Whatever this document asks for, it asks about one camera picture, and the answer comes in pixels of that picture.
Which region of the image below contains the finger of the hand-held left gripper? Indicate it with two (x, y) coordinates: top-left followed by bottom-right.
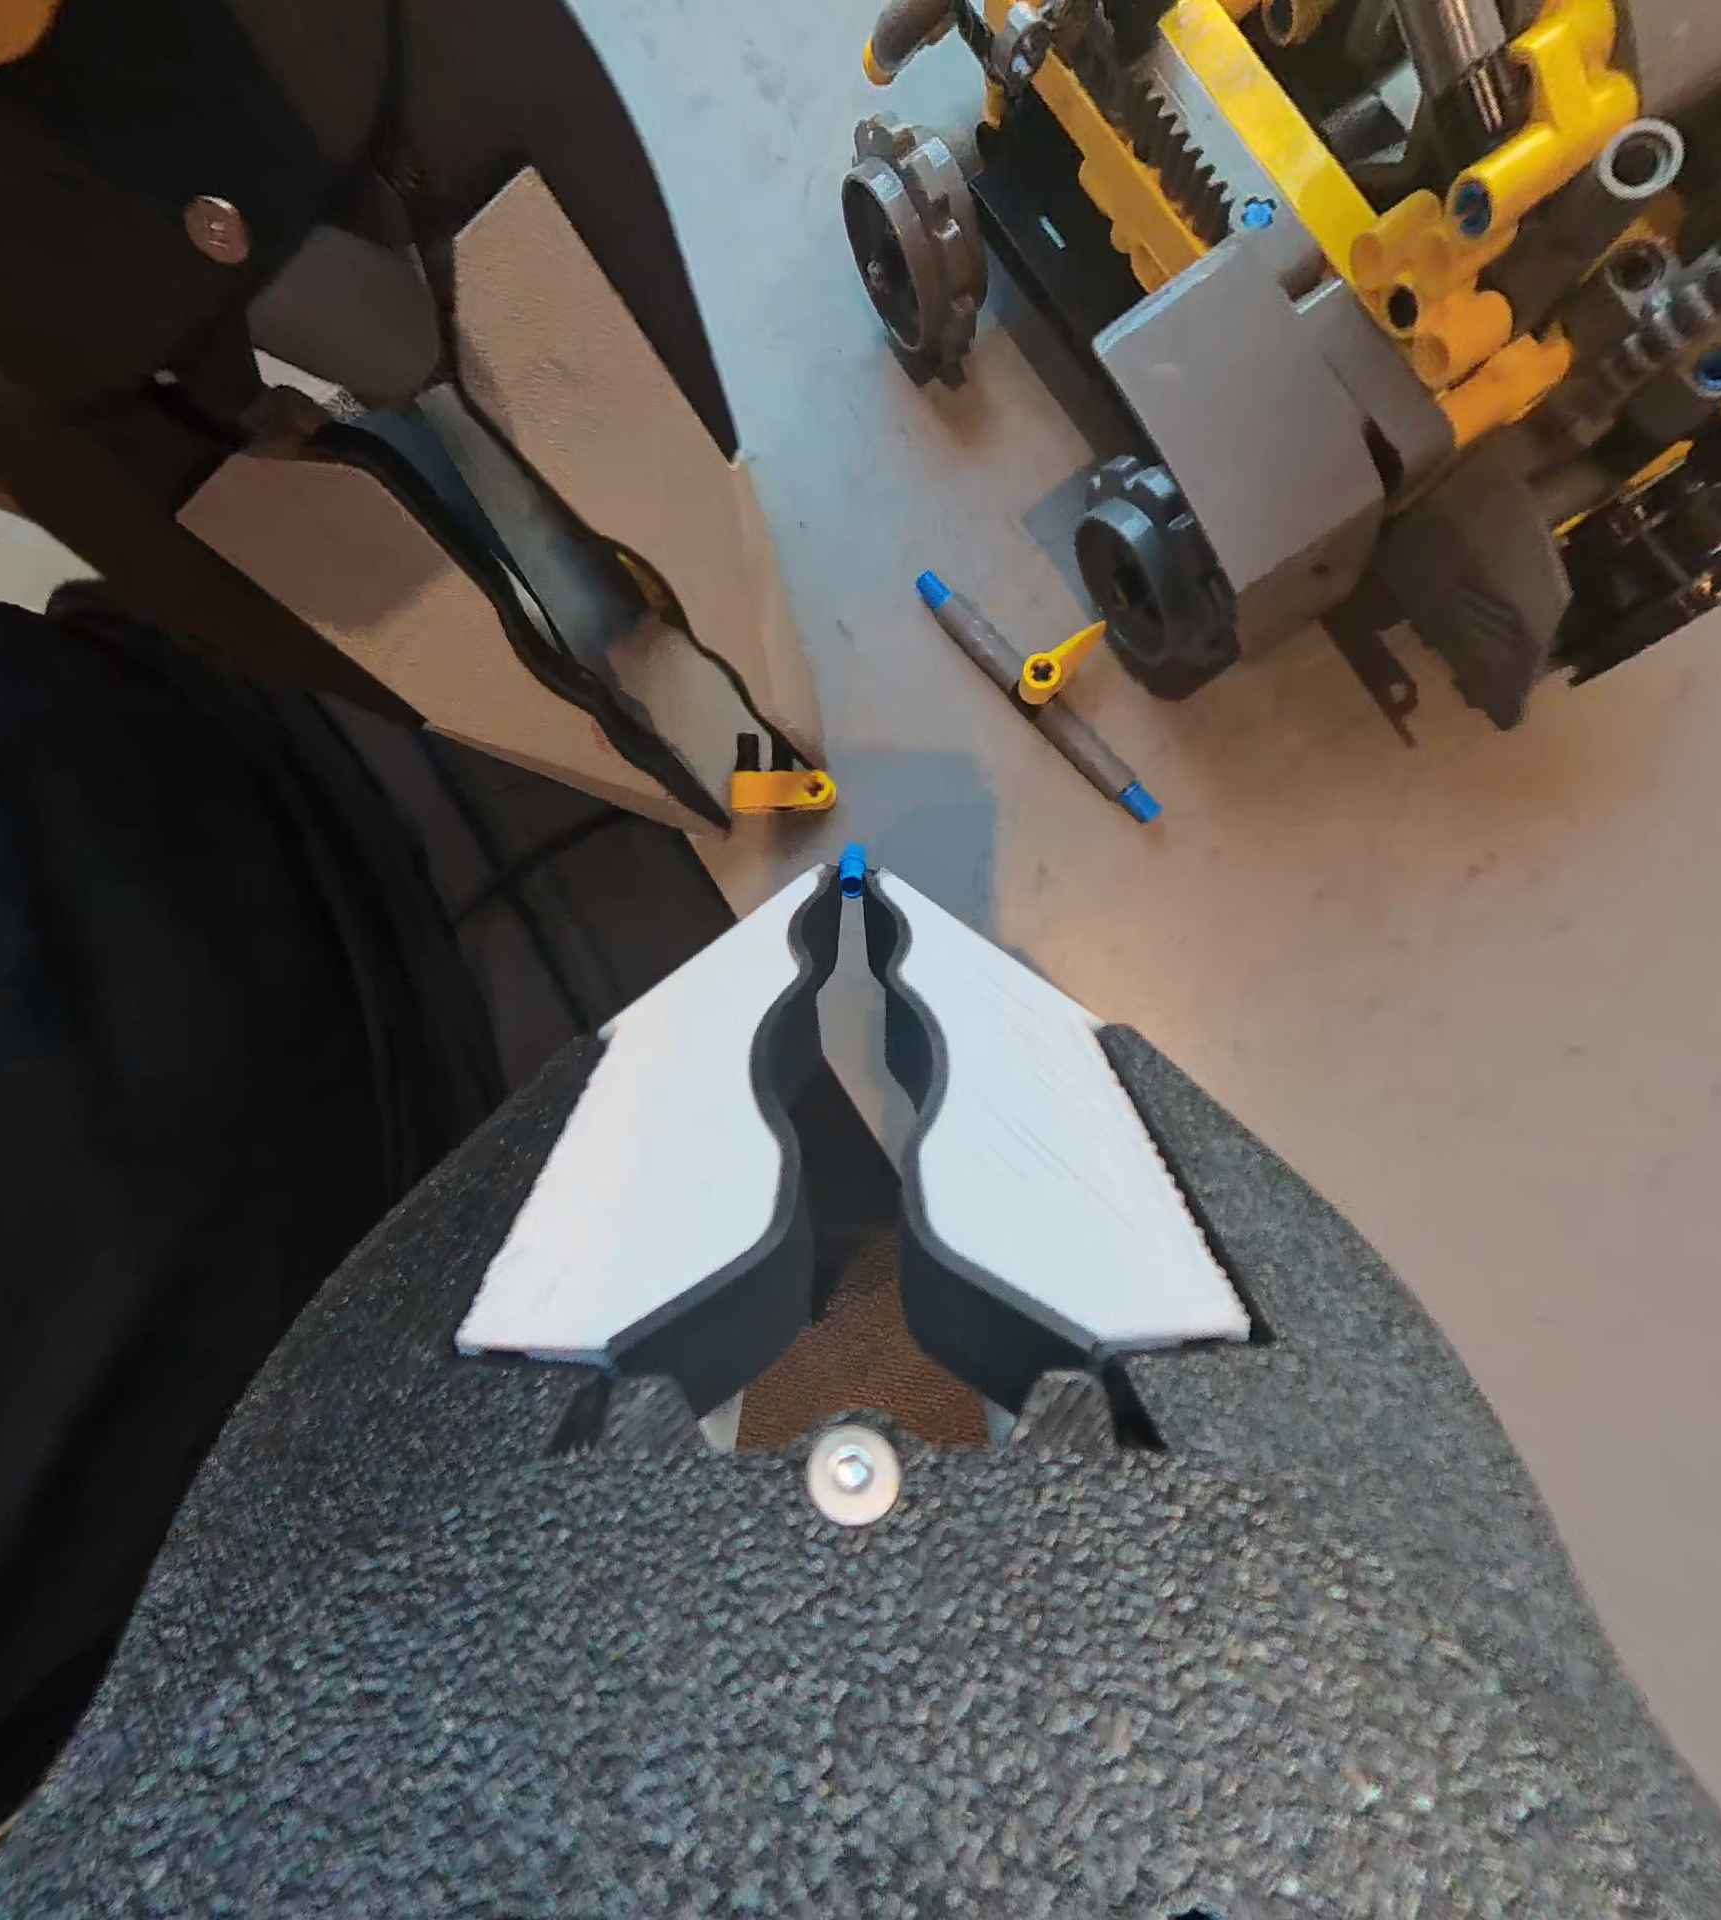
(175, 426), (734, 838)
(417, 164), (829, 769)

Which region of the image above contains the small yellow pin connector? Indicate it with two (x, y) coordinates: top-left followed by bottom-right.
(729, 732), (838, 815)

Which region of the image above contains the grey axle with yellow cam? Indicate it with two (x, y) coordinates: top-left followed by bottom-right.
(915, 570), (1165, 828)

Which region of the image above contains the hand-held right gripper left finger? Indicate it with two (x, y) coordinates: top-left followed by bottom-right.
(455, 863), (847, 1373)

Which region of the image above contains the grey desk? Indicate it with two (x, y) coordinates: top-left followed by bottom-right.
(567, 0), (1721, 1908)

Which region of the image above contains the yellow grey toy brick vehicle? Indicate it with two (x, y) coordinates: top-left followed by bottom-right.
(843, 0), (1721, 743)

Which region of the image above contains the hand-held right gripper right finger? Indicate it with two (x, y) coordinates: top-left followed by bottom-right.
(860, 866), (1254, 1373)

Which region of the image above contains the person's black clothing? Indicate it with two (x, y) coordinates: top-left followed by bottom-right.
(0, 591), (742, 1861)

